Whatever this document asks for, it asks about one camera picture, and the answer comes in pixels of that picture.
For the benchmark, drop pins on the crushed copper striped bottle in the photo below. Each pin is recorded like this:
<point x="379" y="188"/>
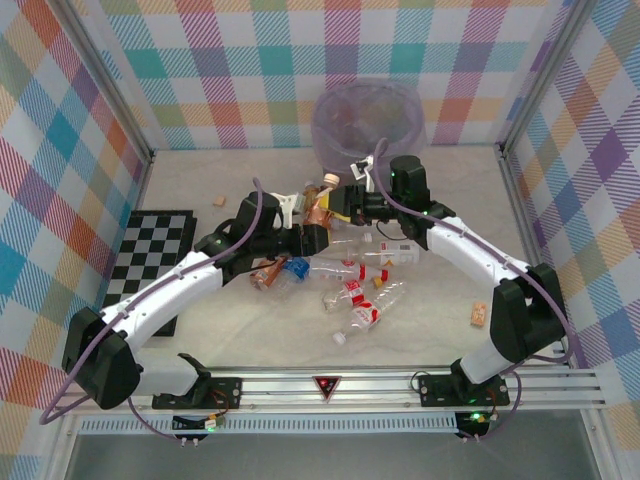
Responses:
<point x="317" y="212"/>

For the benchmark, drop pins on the crushed clear bottle blue label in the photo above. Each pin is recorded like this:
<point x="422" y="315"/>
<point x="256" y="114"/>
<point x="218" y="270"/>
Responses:
<point x="298" y="267"/>

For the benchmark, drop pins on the crushed brown orange bottle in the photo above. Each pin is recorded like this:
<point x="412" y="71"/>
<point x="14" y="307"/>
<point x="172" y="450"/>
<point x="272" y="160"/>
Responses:
<point x="265" y="275"/>

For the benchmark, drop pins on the small crushed red label bottle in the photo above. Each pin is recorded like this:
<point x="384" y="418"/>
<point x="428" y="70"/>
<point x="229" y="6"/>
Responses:
<point x="350" y="292"/>

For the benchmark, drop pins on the clear bottle white yellow label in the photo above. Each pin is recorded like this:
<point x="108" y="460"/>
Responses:
<point x="395" y="254"/>

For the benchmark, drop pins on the red label bottle white cap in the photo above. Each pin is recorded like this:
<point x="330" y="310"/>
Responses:
<point x="365" y="315"/>

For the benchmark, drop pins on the clear bottle yellow cap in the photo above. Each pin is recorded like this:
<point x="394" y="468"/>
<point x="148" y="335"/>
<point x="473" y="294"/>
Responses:
<point x="390" y="295"/>

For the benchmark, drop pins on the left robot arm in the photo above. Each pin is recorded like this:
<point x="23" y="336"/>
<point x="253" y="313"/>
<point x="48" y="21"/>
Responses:
<point x="165" y="295"/>

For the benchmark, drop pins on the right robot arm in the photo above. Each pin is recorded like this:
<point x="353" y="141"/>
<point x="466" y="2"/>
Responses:
<point x="475" y="250"/>

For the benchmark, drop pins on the small wooden cube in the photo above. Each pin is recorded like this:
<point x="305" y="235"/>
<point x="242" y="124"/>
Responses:
<point x="219" y="201"/>

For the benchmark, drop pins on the black and grey chessboard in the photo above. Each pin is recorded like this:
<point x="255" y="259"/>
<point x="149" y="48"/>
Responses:
<point x="150" y="235"/>

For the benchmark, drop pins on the red triangle emblem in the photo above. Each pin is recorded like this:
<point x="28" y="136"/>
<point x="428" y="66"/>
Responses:
<point x="326" y="386"/>

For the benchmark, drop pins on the small orange cracker tile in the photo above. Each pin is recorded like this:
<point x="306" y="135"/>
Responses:
<point x="479" y="315"/>

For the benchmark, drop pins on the small circuit board with LED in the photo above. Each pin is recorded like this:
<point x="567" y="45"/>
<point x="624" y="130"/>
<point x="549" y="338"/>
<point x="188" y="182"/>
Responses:
<point x="475" y="417"/>
<point x="210" y="425"/>

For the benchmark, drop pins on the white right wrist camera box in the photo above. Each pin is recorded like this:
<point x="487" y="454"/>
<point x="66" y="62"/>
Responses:
<point x="361" y="170"/>

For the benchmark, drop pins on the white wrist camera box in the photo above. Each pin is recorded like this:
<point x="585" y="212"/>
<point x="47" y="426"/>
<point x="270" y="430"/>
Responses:
<point x="289" y="202"/>
<point x="361" y="170"/>

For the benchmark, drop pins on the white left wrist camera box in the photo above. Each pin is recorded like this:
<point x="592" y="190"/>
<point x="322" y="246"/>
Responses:
<point x="289" y="202"/>

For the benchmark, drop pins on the aluminium mounting rail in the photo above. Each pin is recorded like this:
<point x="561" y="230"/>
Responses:
<point x="280" y="387"/>

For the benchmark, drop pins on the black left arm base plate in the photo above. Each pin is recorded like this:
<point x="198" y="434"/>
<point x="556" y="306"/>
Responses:
<point x="225" y="387"/>

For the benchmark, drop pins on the aluminium frame post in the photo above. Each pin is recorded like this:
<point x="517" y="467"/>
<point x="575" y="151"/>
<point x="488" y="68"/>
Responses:
<point x="544" y="75"/>
<point x="107" y="75"/>

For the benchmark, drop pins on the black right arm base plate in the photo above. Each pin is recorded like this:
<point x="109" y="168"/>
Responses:
<point x="435" y="387"/>

